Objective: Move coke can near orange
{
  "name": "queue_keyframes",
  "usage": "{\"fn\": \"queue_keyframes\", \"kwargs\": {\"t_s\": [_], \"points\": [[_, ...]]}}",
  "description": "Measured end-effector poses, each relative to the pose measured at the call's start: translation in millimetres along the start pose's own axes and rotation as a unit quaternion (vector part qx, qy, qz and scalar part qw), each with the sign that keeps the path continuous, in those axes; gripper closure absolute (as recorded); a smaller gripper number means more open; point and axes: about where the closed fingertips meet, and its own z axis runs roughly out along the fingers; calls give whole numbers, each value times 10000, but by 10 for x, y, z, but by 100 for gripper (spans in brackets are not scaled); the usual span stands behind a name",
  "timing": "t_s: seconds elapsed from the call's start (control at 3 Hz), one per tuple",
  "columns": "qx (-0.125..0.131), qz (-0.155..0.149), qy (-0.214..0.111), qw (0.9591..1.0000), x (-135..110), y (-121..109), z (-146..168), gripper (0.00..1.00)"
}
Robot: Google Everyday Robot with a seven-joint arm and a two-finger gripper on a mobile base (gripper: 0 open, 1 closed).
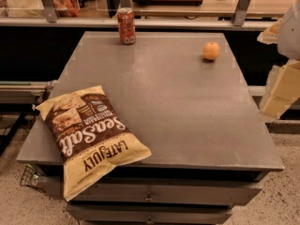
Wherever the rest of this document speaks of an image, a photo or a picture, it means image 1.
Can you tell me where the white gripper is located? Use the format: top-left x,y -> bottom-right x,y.
257,0 -> 300,120

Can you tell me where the red coke can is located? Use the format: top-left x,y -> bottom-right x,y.
117,7 -> 136,45

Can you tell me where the orange fruit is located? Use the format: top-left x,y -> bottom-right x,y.
202,42 -> 219,61

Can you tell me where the brown yellow chip bag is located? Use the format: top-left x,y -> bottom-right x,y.
37,86 -> 151,201

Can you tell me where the upper grey drawer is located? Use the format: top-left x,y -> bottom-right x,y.
72,179 -> 262,206

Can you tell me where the grey drawer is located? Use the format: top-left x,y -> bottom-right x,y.
67,204 -> 232,225
72,179 -> 262,206

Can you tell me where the lower grey drawer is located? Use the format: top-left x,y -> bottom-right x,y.
67,204 -> 232,225

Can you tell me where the clear plastic bin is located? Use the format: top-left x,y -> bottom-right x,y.
0,0 -> 79,18

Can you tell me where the wire basket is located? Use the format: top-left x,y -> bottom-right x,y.
20,165 -> 44,192

